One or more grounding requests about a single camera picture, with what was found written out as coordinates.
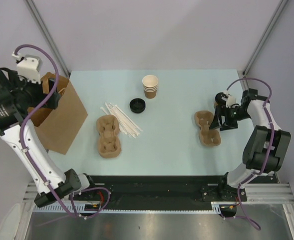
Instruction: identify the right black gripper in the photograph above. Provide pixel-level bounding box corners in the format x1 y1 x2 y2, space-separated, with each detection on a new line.
209 104 251 131

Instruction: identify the black plastic cup lid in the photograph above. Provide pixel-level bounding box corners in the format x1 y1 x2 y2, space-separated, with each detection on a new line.
215 92 228 106

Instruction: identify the brown paper bag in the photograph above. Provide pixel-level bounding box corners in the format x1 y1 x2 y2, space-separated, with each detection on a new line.
31 76 88 155

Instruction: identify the pulp cup carrier tray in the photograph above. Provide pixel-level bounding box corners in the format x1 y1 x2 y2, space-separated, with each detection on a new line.
96 114 121 159

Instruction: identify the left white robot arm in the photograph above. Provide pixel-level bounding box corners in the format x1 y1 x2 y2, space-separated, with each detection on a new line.
0 67 97 208

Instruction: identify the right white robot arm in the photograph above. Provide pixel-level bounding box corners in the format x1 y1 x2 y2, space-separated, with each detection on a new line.
209 88 291 201

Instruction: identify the bundle of wrapped straws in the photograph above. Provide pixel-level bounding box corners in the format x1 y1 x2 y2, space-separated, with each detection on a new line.
100 102 143 139

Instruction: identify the stack of black lids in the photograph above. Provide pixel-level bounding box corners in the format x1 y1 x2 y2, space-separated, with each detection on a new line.
129 98 146 114

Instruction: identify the stack of paper cups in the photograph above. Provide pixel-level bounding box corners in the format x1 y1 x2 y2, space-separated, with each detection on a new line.
142 75 159 99

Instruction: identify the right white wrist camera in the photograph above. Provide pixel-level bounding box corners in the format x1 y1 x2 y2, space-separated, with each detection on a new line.
222 90 236 108

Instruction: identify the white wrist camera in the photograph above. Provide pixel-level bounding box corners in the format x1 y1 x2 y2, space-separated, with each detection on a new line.
222 90 236 108
11 52 42 85

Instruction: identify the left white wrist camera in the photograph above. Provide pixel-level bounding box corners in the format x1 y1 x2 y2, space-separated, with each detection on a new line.
11 52 42 85

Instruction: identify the white slotted cable duct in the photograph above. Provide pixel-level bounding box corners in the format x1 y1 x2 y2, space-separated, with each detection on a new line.
33 201 237 215

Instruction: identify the aluminium frame post left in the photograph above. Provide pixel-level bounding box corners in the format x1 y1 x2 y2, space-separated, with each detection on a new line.
23 0 71 77

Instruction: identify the aluminium frame post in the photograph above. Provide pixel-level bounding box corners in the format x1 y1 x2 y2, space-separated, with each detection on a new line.
242 0 290 76
23 0 71 77

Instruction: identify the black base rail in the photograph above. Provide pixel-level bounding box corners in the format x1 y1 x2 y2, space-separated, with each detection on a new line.
69 174 279 211

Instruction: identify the aluminium frame post right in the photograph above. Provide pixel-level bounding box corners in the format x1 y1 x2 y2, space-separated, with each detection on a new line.
242 0 290 76

